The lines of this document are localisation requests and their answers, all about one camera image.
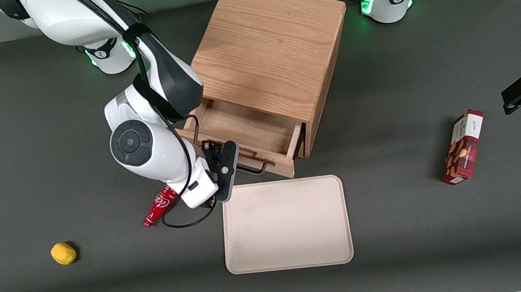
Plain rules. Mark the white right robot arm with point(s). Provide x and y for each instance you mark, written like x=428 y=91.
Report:
x=145 y=143

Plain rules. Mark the wooden drawer cabinet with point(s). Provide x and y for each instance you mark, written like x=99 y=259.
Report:
x=270 y=45

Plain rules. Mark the red cookie box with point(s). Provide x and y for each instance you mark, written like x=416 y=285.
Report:
x=463 y=148

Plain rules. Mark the red cola bottle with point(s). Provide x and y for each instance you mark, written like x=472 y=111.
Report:
x=158 y=209

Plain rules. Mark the beige plastic tray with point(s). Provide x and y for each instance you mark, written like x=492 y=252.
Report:
x=286 y=225

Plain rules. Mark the yellow lemon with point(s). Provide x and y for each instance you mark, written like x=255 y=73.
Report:
x=63 y=253

